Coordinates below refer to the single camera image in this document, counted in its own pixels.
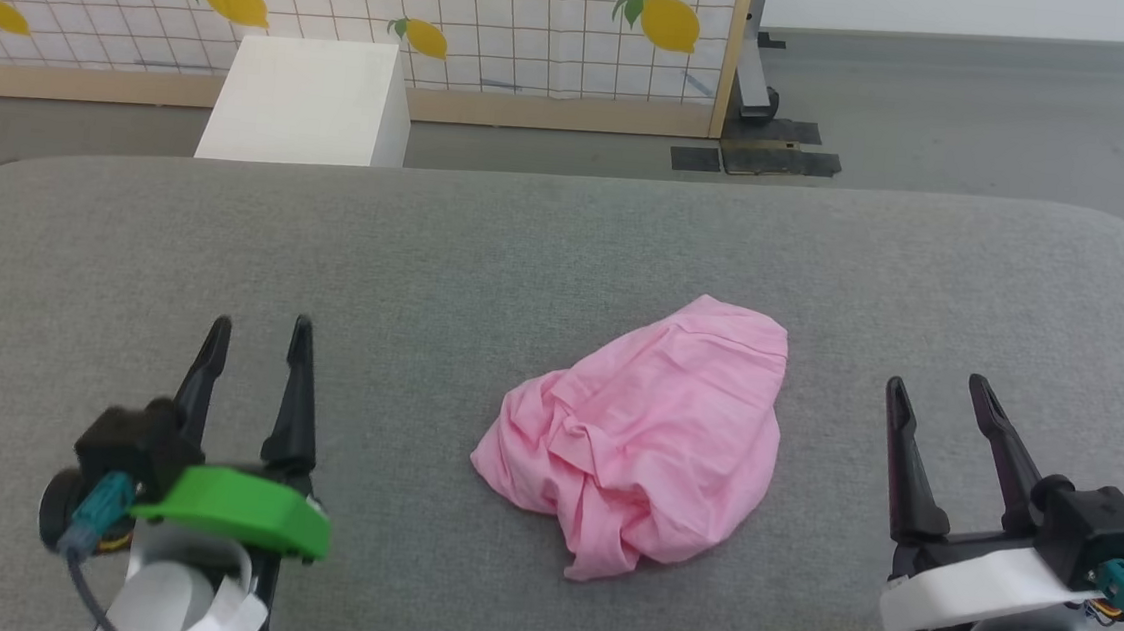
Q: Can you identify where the grey upholstered sofa surface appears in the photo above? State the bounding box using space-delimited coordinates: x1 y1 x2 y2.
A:
0 118 1124 631

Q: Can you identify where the white box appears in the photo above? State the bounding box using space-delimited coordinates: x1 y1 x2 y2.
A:
194 30 418 176

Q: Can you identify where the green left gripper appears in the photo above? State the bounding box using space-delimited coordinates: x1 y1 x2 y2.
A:
121 303 350 631

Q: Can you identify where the grey metal wheeled stand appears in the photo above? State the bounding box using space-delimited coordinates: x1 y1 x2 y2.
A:
728 0 790 125

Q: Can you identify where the black taped floor plate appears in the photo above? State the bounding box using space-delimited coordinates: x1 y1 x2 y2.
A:
718 114 847 185

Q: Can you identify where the pink garment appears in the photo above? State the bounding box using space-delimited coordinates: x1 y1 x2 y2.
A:
462 277 794 598

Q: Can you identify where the small black floor tape patch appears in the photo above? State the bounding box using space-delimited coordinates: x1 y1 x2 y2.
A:
670 145 725 176

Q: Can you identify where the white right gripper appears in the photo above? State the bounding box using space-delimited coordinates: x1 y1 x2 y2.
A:
865 366 1121 631

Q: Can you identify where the teal plug left arm cable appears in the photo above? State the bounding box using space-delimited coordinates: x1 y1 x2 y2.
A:
54 467 141 631

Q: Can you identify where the lemon print partition screen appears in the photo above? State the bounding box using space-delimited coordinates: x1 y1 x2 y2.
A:
0 0 756 158

